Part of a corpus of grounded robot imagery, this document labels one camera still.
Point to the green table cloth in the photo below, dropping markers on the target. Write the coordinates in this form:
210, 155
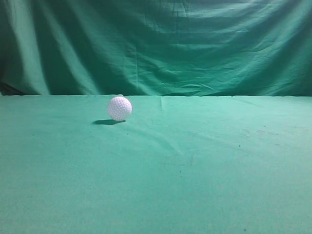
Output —
178, 165

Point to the green backdrop cloth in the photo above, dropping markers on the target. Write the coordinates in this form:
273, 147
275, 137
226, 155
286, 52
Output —
156, 47

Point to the white perforated plastic ball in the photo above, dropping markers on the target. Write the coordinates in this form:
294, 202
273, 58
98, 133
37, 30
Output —
120, 108

